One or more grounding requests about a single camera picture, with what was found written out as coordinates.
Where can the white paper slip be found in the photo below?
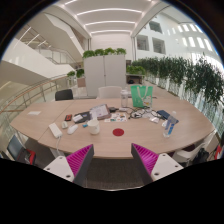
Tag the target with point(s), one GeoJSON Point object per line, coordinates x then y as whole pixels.
{"type": "Point", "coordinates": [34, 113]}

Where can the white card packet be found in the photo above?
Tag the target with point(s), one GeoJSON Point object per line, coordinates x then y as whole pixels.
{"type": "Point", "coordinates": [154, 120]}

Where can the clear blue-labelled water bottle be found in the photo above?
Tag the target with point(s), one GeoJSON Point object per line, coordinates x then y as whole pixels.
{"type": "Point", "coordinates": [170, 126]}

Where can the black notebook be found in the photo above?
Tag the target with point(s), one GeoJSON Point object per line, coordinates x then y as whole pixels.
{"type": "Point", "coordinates": [83, 118]}

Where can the black power adapter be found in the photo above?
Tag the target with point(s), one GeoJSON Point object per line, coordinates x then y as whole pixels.
{"type": "Point", "coordinates": [113, 109]}

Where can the row of green hedge plants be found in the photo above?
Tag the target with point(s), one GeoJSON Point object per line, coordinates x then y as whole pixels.
{"type": "Point", "coordinates": [180, 75]}

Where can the white side chair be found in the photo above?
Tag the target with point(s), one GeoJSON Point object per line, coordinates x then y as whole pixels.
{"type": "Point", "coordinates": [191, 153]}

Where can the black and red chair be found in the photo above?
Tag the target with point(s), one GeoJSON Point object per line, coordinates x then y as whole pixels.
{"type": "Point", "coordinates": [20, 151]}

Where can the dark blue phone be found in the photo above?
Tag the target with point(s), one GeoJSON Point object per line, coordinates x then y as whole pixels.
{"type": "Point", "coordinates": [163, 114]}

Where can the white paper cup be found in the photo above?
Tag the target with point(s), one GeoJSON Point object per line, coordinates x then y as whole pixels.
{"type": "Point", "coordinates": [94, 127]}

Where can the white computer mouse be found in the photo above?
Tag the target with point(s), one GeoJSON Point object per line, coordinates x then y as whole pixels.
{"type": "Point", "coordinates": [72, 129]}

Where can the green tote bag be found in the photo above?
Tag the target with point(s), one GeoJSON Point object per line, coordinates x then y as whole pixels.
{"type": "Point", "coordinates": [141, 96]}

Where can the small white device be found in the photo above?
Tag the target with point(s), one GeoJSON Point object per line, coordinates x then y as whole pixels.
{"type": "Point", "coordinates": [64, 125]}

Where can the ceiling light strips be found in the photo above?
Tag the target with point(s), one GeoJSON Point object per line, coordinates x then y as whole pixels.
{"type": "Point", "coordinates": [110, 22]}

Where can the flat round red coaster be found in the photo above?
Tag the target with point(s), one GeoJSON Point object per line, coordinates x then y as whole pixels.
{"type": "Point", "coordinates": [118, 132]}

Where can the colourful sticker sheet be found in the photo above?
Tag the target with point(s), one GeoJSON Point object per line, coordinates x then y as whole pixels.
{"type": "Point", "coordinates": [116, 117]}

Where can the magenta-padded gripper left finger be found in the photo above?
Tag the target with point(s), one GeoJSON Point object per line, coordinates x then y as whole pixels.
{"type": "Point", "coordinates": [56, 166]}

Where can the brown planter with green plants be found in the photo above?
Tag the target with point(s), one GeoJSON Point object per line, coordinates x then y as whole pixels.
{"type": "Point", "coordinates": [80, 80]}

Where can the small red and black device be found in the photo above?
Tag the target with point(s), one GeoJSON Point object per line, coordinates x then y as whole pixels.
{"type": "Point", "coordinates": [68, 117]}

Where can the low planter with green plants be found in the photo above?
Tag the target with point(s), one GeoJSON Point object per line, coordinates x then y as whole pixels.
{"type": "Point", "coordinates": [135, 70]}

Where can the white cabinet topped with plants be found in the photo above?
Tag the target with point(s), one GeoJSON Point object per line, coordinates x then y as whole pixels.
{"type": "Point", "coordinates": [105, 73]}

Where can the clear tumbler with white lid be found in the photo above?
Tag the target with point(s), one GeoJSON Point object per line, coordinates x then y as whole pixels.
{"type": "Point", "coordinates": [124, 99]}

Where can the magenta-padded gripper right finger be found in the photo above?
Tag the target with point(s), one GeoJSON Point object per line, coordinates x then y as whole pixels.
{"type": "Point", "coordinates": [165, 165]}

